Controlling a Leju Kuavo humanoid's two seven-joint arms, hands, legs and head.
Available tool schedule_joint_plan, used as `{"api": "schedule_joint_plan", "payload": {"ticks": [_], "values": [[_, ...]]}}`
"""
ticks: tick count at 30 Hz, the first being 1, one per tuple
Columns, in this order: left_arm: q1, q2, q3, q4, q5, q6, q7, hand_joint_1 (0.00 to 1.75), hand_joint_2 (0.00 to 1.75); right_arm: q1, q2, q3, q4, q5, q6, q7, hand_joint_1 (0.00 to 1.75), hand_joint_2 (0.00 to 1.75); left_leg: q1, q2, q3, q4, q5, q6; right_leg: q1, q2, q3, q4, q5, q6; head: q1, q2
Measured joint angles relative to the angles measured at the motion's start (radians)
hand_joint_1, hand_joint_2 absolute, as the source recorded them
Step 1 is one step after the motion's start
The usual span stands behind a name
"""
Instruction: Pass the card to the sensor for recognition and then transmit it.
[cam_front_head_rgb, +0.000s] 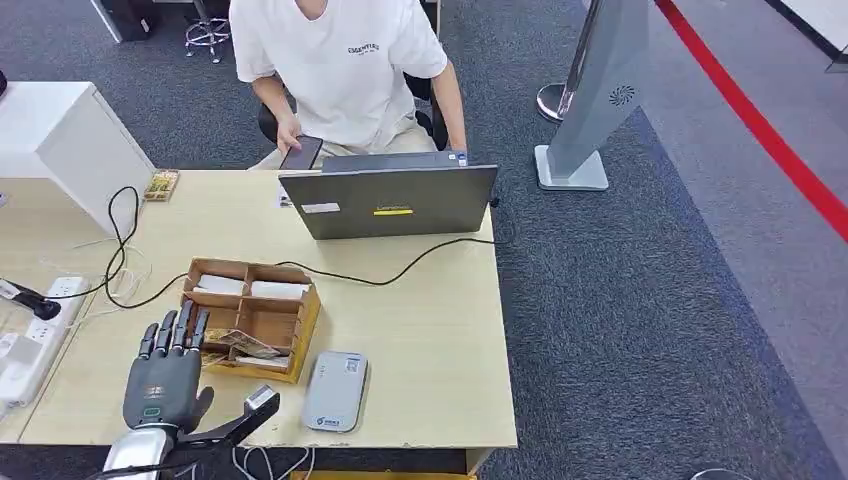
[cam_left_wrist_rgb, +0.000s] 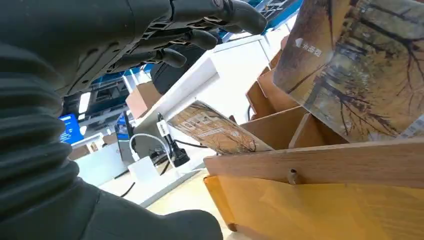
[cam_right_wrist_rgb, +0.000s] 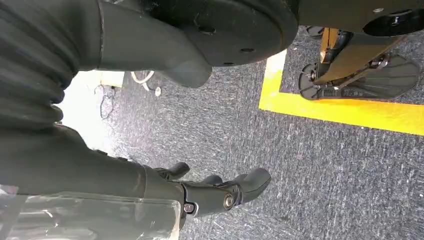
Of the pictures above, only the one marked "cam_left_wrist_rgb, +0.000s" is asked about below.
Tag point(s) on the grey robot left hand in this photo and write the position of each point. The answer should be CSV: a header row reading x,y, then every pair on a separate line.
x,y
82,30

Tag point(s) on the brown cardboard box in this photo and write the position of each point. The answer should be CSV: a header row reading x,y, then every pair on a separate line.
x,y
142,99

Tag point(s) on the blue screen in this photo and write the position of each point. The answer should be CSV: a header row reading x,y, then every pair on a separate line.
x,y
70,129

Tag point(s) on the black chair back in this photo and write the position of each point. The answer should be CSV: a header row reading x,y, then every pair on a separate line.
x,y
172,76

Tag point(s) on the ribbed grey left arm sleeve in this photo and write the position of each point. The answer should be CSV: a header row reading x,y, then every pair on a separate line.
x,y
30,132

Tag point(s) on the black upright device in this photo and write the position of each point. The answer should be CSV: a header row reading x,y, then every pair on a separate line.
x,y
123,149

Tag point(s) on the white charger block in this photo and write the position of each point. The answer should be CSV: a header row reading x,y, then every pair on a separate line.
x,y
142,169

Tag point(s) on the white counter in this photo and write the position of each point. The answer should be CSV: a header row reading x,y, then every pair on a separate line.
x,y
232,82

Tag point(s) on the tree print card with label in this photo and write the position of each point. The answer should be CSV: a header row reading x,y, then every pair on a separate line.
x,y
215,129

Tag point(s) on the wooden card box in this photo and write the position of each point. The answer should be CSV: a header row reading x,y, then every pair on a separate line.
x,y
331,162

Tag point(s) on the large tree print card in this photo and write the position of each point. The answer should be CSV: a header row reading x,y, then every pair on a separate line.
x,y
364,82

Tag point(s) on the blue metal frame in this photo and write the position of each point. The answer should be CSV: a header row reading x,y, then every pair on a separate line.
x,y
281,13

